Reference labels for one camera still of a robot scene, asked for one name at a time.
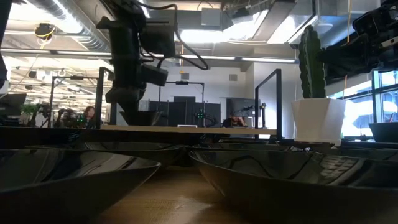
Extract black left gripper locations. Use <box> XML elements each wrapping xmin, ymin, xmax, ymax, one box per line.
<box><xmin>104</xmin><ymin>58</ymin><xmax>147</xmax><ymax>113</ymax></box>

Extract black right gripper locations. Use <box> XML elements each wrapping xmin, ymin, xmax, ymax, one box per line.
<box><xmin>315</xmin><ymin>29</ymin><xmax>398</xmax><ymax>84</ymax></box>

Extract black wavy square mini plate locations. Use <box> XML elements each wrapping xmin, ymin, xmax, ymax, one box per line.
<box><xmin>119</xmin><ymin>110</ymin><xmax>163</xmax><ymax>126</ymax></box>

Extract black leaf-shaped mini plate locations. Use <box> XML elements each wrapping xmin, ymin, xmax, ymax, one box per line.
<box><xmin>0</xmin><ymin>149</ymin><xmax>162</xmax><ymax>224</ymax></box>
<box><xmin>192</xmin><ymin>141</ymin><xmax>335</xmax><ymax>153</ymax></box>
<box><xmin>26</xmin><ymin>141</ymin><xmax>185</xmax><ymax>167</ymax></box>
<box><xmin>188</xmin><ymin>150</ymin><xmax>398</xmax><ymax>224</ymax></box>

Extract person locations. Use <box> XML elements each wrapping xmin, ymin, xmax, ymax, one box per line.
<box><xmin>222</xmin><ymin>114</ymin><xmax>249</xmax><ymax>128</ymax></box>
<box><xmin>82</xmin><ymin>105</ymin><xmax>97</xmax><ymax>129</ymax></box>

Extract green cactus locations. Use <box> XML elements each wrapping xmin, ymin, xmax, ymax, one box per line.
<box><xmin>298</xmin><ymin>24</ymin><xmax>327</xmax><ymax>100</ymax></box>

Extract dark partition panels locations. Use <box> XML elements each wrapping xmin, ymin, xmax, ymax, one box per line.
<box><xmin>148</xmin><ymin>96</ymin><xmax>222</xmax><ymax>127</ymax></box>

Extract white faceted plant pot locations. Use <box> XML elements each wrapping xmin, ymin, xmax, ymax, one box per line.
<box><xmin>291</xmin><ymin>98</ymin><xmax>346</xmax><ymax>147</ymax></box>

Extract black bin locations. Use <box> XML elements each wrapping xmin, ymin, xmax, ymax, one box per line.
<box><xmin>368</xmin><ymin>121</ymin><xmax>398</xmax><ymax>144</ymax></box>

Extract green office plant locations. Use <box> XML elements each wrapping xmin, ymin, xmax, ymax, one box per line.
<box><xmin>21</xmin><ymin>103</ymin><xmax>40</xmax><ymax>118</ymax></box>

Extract linear ceiling light fixture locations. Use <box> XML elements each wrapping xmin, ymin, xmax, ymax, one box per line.
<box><xmin>0</xmin><ymin>48</ymin><xmax>296</xmax><ymax>63</ymax></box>

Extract dark computer monitor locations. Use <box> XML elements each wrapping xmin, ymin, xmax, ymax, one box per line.
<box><xmin>0</xmin><ymin>93</ymin><xmax>27</xmax><ymax>118</ymax></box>

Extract grey ceiling box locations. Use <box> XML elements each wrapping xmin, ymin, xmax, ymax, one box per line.
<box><xmin>200</xmin><ymin>7</ymin><xmax>223</xmax><ymax>27</ymax></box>

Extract dark window frame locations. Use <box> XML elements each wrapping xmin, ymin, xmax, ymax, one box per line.
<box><xmin>369</xmin><ymin>70</ymin><xmax>398</xmax><ymax>124</ymax></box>

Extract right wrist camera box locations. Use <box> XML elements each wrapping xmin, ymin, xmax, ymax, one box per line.
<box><xmin>353</xmin><ymin>8</ymin><xmax>386</xmax><ymax>37</ymax></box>

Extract wooden shelf with black frame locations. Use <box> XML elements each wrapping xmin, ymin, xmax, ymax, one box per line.
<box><xmin>95</xmin><ymin>67</ymin><xmax>283</xmax><ymax>141</ymax></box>

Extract black background station frame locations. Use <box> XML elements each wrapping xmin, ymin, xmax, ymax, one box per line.
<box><xmin>166</xmin><ymin>80</ymin><xmax>205</xmax><ymax>127</ymax></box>
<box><xmin>48</xmin><ymin>75</ymin><xmax>98</xmax><ymax>128</ymax></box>

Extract silver rectangular air duct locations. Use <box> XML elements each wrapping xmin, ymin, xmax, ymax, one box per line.
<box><xmin>267</xmin><ymin>0</ymin><xmax>382</xmax><ymax>44</ymax></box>

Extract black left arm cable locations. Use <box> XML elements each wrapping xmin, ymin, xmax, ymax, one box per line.
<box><xmin>133</xmin><ymin>0</ymin><xmax>210</xmax><ymax>71</ymax></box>

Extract silver spiral air duct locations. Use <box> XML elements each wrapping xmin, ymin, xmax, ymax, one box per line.
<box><xmin>27</xmin><ymin>0</ymin><xmax>147</xmax><ymax>85</ymax></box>

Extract yellow black cable reel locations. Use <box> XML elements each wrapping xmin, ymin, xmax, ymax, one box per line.
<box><xmin>34</xmin><ymin>22</ymin><xmax>57</xmax><ymax>40</ymax></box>

